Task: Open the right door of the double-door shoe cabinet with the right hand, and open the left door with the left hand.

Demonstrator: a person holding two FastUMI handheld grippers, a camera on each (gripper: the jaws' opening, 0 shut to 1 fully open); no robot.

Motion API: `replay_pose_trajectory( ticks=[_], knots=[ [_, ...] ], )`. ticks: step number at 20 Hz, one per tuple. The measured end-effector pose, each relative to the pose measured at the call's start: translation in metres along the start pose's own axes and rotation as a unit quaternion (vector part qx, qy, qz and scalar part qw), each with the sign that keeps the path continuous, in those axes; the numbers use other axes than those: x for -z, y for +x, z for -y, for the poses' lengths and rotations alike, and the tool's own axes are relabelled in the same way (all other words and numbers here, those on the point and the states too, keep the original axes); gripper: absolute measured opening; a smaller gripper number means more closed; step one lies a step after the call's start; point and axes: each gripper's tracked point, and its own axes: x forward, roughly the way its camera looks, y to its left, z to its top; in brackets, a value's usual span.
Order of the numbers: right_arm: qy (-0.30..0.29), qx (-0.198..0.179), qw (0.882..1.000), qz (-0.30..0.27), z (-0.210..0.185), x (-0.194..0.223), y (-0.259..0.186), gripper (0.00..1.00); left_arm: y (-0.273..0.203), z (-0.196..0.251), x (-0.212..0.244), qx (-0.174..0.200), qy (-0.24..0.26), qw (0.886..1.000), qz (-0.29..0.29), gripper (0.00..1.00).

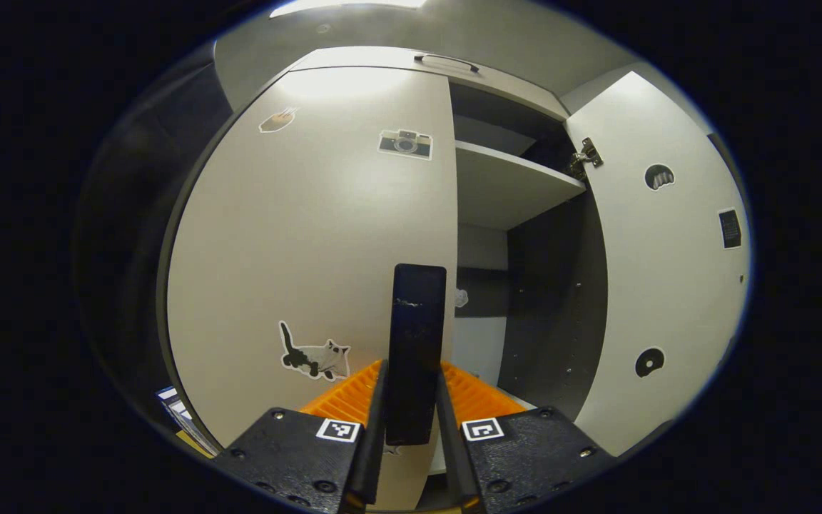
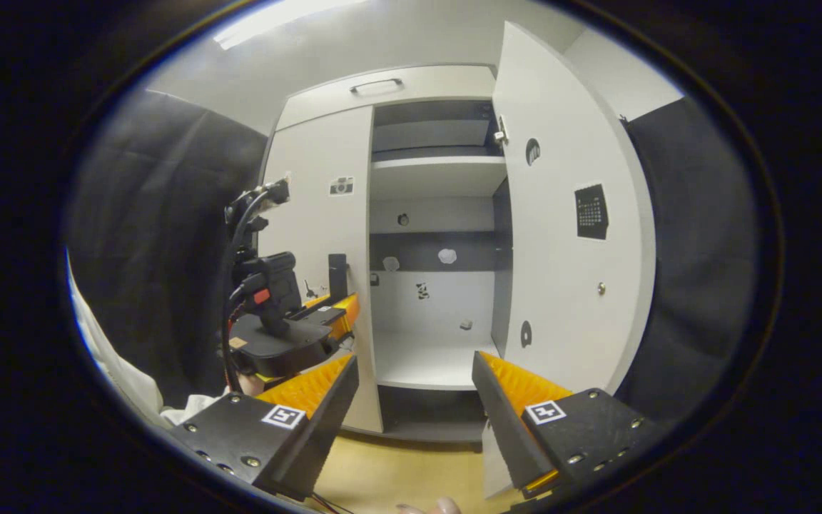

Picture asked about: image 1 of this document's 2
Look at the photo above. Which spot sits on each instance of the white cabinet drawer front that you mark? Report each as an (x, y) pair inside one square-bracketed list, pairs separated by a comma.
[(382, 58)]

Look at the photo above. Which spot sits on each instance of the cabinet door with headphone sticker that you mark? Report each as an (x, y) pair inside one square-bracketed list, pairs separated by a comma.
[(668, 285)]

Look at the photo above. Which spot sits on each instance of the cabinet door with camera sticker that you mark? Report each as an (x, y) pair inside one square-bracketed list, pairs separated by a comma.
[(297, 235)]

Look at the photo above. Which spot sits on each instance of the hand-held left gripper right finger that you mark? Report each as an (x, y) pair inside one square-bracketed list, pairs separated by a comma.
[(456, 457)]

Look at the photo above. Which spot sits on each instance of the ceiling light panel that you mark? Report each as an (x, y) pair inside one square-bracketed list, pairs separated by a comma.
[(347, 6)]

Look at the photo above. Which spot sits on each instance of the metal door hinge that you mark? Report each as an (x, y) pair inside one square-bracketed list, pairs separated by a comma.
[(586, 157)]

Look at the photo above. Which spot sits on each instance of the white double-door shoe cabinet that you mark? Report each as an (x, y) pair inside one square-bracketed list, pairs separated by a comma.
[(539, 285)]

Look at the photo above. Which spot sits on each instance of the white cabinet shelf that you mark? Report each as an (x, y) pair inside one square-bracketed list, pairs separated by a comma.
[(504, 189)]

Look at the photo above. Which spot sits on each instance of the blue white box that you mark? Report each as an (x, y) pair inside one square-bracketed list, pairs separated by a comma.
[(183, 421)]

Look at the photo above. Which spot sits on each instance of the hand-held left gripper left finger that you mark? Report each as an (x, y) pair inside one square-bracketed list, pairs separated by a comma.
[(372, 457)]

